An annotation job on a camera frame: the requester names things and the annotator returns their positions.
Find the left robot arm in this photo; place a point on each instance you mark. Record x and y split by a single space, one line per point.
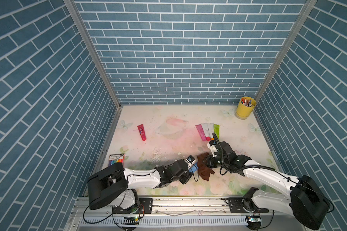
116 185

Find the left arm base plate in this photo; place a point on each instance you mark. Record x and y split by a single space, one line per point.
144 204

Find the magenta toothpaste tube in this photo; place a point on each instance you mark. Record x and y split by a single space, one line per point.
201 132

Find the green toothpaste tube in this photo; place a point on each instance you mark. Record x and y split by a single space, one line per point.
217 130

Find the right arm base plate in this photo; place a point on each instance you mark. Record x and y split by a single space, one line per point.
241 205

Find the aluminium front rail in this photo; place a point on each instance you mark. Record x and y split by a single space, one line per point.
182 205

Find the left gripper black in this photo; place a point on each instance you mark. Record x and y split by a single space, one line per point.
186 177

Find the brown cloth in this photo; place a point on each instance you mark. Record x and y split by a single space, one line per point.
204 171

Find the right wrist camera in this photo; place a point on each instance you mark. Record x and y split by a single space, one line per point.
214 145

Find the colourful card on table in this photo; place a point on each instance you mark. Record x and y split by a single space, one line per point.
116 158

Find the white orange-cap toothpaste tube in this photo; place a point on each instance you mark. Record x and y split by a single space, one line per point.
211 130

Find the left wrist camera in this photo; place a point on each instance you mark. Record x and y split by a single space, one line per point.
190 159

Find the white pink-cap toothpaste tube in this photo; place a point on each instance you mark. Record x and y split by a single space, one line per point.
206 131

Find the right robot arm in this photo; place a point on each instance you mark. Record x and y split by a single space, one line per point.
299 197

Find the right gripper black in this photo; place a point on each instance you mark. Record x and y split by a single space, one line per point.
208 160

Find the yellow cup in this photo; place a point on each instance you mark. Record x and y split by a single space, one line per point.
243 112

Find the pens in cup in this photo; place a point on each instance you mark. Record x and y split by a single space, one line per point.
246 102

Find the blue toothpaste tube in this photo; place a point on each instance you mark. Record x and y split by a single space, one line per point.
192 167

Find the red toothpaste tube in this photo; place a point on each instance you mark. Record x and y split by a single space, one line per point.
142 132

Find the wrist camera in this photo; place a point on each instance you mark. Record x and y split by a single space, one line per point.
190 159
214 145

